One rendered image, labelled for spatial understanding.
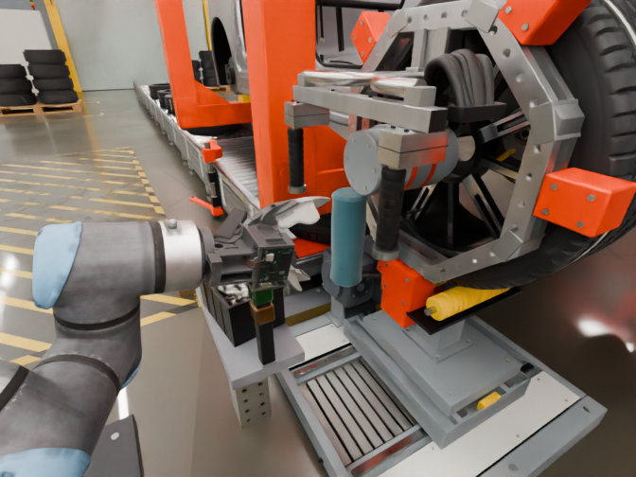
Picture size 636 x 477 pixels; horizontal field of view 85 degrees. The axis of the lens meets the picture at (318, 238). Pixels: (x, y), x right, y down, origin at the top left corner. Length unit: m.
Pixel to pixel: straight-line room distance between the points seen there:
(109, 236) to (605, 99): 0.68
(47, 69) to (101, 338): 8.46
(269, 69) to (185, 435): 1.12
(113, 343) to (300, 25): 0.92
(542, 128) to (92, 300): 0.63
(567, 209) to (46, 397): 0.66
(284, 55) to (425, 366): 0.98
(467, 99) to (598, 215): 0.24
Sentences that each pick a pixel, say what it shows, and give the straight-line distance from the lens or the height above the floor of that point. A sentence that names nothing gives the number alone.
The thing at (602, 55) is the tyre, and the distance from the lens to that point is 0.69.
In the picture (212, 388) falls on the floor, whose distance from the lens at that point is 1.38.
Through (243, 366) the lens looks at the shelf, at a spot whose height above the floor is 0.45.
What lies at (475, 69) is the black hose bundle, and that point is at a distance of 0.57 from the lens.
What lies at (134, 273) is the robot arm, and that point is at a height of 0.83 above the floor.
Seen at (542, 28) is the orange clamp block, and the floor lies 1.07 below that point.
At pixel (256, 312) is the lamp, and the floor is 0.61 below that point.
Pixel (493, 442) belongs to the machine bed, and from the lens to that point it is 1.23.
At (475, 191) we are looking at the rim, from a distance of 0.83.
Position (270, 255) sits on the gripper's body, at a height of 0.81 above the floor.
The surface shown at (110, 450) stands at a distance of 0.97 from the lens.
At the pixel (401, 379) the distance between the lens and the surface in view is 1.19.
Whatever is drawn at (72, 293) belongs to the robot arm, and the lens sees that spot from 0.44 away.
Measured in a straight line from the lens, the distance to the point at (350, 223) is 0.85.
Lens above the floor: 1.04
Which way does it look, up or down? 28 degrees down
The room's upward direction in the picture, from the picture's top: straight up
